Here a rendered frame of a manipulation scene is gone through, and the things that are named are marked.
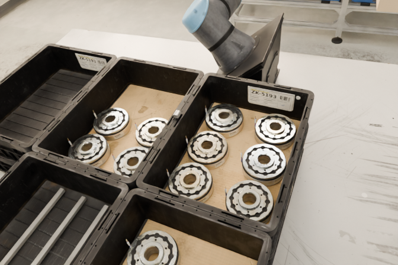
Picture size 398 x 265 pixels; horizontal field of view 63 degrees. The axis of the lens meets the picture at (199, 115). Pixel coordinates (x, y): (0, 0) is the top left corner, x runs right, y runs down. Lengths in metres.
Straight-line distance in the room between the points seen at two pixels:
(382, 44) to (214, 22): 1.95
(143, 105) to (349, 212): 0.64
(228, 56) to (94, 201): 0.59
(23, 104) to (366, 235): 1.07
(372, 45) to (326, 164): 1.88
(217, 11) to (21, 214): 0.79
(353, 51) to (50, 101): 2.16
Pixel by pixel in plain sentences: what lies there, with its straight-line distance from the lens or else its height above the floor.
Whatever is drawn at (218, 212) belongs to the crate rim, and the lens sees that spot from 0.65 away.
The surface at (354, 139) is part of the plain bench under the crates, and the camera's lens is 1.10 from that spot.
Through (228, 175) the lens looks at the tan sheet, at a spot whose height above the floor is 0.83.
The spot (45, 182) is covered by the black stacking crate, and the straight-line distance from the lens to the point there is 0.95.
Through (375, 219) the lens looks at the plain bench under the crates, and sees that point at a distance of 0.95.
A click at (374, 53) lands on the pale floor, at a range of 2.73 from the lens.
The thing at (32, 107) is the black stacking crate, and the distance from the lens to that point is 1.19.
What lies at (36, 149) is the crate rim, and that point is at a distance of 0.88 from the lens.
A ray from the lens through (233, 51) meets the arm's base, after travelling 1.07.
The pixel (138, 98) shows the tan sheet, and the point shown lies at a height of 0.83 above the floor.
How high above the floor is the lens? 1.50
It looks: 45 degrees down
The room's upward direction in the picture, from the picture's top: 9 degrees counter-clockwise
